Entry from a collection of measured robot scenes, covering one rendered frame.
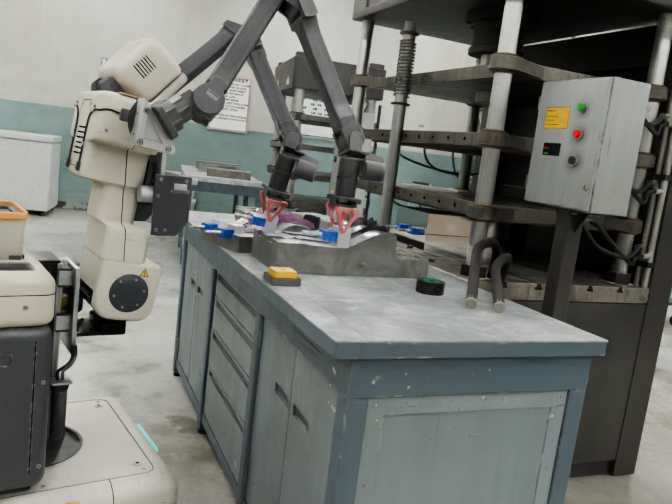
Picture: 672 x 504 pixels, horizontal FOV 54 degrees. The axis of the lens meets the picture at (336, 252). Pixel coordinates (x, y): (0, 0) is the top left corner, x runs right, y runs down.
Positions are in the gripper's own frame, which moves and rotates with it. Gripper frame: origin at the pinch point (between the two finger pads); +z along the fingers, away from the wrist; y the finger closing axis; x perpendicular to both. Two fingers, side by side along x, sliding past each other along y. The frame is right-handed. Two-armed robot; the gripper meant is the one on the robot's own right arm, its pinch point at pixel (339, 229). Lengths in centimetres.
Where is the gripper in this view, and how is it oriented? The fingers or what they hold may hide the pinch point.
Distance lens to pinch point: 179.7
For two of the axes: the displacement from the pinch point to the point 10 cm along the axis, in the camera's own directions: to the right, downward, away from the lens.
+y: -3.7, -1.8, 9.1
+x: -9.2, -0.9, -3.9
